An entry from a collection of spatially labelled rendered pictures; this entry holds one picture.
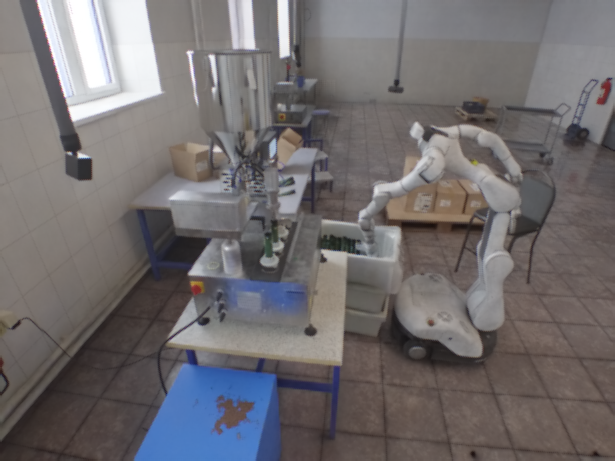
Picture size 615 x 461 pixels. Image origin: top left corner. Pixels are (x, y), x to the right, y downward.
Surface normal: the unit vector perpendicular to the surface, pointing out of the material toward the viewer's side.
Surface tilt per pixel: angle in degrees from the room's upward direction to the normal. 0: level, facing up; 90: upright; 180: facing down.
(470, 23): 90
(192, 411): 0
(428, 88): 90
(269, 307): 90
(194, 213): 90
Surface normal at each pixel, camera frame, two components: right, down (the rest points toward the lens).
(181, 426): 0.00, -0.87
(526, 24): -0.13, 0.49
